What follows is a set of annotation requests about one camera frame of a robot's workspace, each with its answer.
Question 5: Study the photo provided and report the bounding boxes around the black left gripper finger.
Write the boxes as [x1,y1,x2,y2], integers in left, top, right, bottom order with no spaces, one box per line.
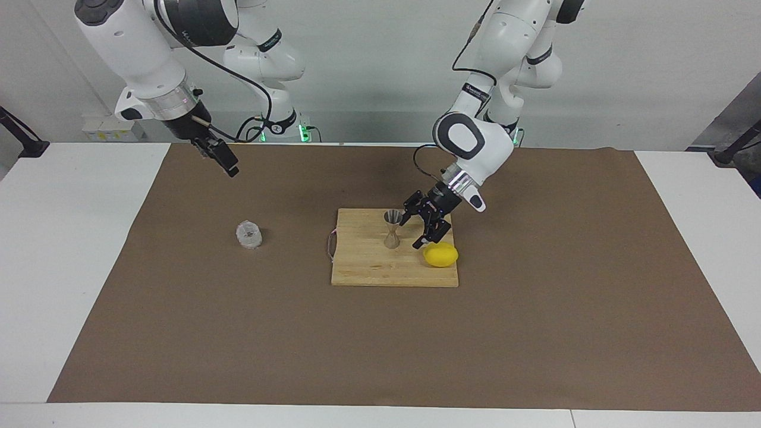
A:
[411,219,452,251]
[398,191,426,227]

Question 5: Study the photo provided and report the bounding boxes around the black right arm base cables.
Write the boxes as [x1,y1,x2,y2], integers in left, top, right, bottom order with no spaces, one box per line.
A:
[235,116,265,143]

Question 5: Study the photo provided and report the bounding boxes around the black stand leg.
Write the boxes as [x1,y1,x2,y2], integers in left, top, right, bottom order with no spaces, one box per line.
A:
[0,106,50,159]
[707,119,761,167]

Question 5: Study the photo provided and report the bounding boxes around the steel double jigger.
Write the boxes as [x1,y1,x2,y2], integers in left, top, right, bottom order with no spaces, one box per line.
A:
[383,210,403,250]

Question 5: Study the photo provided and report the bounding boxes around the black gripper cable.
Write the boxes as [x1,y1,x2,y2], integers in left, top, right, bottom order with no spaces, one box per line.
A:
[413,0,499,179]
[153,0,274,143]

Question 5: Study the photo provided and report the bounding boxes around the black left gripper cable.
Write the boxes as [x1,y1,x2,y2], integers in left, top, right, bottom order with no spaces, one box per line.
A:
[413,0,499,179]

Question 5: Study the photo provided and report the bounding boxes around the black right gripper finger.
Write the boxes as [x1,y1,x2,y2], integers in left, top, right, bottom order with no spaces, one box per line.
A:
[210,141,241,178]

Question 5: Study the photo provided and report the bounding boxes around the small clear glass cup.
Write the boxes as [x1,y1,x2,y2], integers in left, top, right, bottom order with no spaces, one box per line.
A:
[235,220,263,250]

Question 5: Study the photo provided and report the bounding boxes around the brown paper table mat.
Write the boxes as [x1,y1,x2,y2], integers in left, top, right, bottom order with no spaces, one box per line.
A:
[48,143,761,412]

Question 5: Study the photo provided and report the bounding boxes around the yellow lemon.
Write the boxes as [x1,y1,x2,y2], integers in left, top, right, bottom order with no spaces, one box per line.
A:
[423,242,459,268]

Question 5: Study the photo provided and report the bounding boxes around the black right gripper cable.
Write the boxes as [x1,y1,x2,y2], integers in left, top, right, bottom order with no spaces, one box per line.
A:
[153,0,274,143]

